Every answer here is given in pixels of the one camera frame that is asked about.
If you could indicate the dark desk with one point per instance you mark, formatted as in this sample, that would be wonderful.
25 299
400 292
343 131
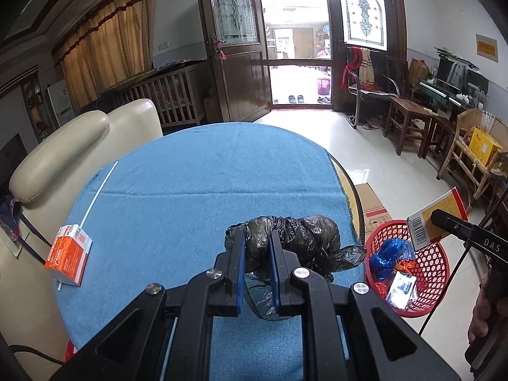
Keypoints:
444 97

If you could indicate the red door tassel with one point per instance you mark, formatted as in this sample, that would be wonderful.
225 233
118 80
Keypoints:
222 55

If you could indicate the white tall appliance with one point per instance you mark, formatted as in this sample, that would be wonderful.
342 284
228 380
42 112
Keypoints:
61 103

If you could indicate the striped cloth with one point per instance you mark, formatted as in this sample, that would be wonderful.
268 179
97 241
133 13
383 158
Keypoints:
367 65

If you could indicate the brown bag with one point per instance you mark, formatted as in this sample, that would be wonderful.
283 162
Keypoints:
418 71

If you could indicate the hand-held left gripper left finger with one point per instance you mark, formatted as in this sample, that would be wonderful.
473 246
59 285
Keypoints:
239 278

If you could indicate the metal frame chair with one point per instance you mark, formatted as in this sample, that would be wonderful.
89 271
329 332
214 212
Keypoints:
373 93

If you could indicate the yellow box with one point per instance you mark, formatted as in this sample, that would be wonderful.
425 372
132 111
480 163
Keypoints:
484 145

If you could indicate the black television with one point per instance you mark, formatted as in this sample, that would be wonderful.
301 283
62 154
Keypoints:
12 158

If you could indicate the red paper bag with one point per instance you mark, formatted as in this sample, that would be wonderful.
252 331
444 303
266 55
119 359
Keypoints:
70 351

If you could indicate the wooden display cabinet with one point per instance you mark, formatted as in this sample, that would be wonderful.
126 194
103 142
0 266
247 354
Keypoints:
35 103

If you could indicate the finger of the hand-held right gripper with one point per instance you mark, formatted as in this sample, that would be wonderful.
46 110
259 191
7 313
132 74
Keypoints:
452 226

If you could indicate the black plastic bag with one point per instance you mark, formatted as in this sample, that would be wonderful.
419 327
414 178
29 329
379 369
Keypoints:
309 238

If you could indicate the purple bucket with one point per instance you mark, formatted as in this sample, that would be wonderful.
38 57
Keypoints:
324 86

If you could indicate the red cloth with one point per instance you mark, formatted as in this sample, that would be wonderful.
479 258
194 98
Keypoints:
351 67

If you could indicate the brown cardboard box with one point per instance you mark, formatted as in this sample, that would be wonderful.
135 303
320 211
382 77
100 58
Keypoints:
373 206

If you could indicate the wooden crib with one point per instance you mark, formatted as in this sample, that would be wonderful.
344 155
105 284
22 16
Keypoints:
174 95

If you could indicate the cream leather sofa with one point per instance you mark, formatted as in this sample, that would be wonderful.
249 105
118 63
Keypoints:
59 143

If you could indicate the thin white stick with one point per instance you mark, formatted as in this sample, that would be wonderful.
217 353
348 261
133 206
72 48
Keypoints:
99 190

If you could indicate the blue plastic bag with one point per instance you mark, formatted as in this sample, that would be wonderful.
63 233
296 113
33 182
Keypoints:
389 254

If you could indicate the yellow wall sign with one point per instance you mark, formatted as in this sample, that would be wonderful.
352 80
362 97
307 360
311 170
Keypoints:
487 47

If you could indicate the wicker chair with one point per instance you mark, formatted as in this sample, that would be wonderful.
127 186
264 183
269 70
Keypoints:
464 119

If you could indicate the blue foil wrapper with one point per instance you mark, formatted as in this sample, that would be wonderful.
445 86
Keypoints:
401 289

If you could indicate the person's right hand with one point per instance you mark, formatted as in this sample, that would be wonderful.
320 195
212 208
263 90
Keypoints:
482 313

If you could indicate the orange white medicine box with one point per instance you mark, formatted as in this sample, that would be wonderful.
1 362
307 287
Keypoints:
444 202

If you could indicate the wooden glass panel door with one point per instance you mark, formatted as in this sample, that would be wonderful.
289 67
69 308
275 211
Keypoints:
242 83
365 12

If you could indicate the round table with blue cloth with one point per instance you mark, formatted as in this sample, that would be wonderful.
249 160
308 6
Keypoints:
198 174

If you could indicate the orange white tissue box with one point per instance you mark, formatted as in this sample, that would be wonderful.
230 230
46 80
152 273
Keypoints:
67 254

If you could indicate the tan curtain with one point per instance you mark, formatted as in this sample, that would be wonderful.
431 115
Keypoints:
107 47

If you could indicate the dark wooden stool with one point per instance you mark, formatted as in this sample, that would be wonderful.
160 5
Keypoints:
442 123

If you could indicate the computer monitor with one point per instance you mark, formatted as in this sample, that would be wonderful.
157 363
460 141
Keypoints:
452 73

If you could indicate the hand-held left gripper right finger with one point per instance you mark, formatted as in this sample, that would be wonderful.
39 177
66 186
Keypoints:
276 281

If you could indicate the red plastic basket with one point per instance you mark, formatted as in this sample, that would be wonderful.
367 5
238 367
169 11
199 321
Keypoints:
432 270

